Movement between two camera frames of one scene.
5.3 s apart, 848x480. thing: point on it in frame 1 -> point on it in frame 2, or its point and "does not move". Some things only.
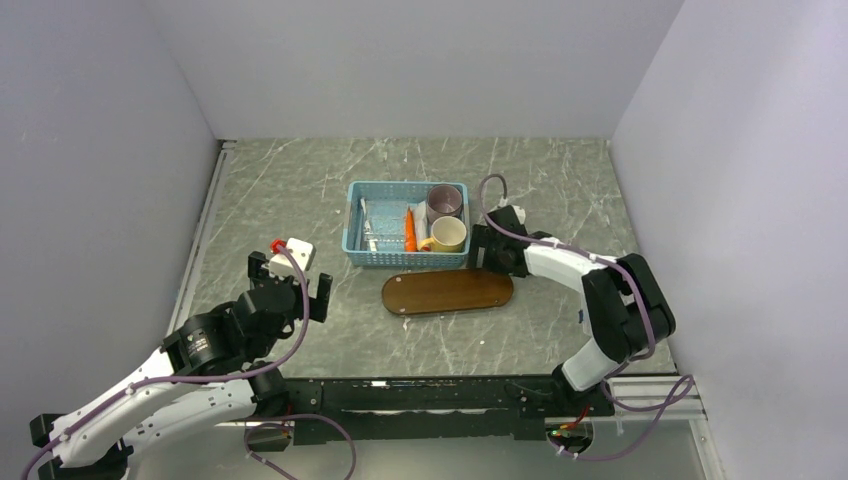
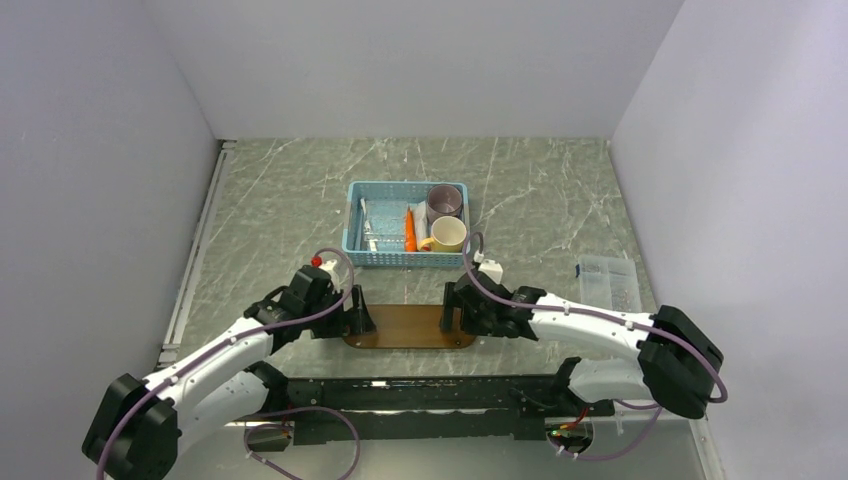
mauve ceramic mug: x=444 y=200 does not move
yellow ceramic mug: x=448 y=235 does not move
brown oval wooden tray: x=445 y=290 -> x=411 y=326
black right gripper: x=481 y=238 -> x=451 y=299
